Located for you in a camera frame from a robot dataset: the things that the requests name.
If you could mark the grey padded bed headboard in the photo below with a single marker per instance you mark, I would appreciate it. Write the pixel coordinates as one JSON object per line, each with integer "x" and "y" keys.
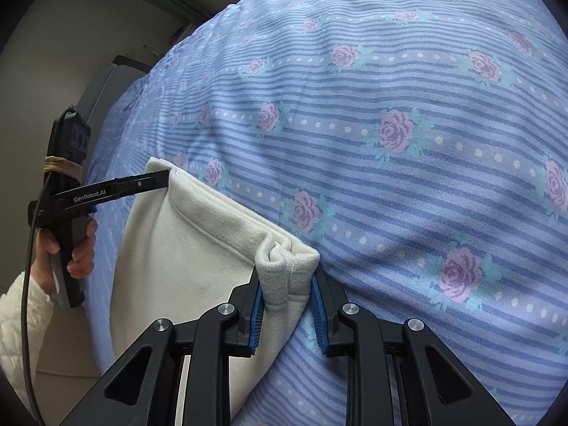
{"x": 106, "y": 93}

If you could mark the person's left hand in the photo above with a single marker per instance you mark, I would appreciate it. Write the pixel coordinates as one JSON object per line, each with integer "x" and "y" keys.
{"x": 85, "y": 248}

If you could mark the cream white pants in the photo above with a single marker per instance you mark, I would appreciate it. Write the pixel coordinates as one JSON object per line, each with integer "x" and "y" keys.
{"x": 186, "y": 266}

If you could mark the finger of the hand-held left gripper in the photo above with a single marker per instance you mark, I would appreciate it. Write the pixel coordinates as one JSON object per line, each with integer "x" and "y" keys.
{"x": 142, "y": 183}

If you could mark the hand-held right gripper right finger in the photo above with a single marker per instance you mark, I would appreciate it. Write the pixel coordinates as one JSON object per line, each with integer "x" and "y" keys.
{"x": 317, "y": 319}

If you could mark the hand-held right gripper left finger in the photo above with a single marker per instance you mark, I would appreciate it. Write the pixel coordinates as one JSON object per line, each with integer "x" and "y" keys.
{"x": 258, "y": 319}

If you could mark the person's left forearm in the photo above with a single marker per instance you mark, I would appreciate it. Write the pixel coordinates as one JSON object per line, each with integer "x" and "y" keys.
{"x": 17, "y": 333}

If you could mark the blue floral bed sheet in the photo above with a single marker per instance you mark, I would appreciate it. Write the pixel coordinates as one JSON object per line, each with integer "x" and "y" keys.
{"x": 377, "y": 164}

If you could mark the tan rubber band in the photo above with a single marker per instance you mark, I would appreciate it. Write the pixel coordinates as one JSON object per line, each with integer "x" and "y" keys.
{"x": 62, "y": 166}

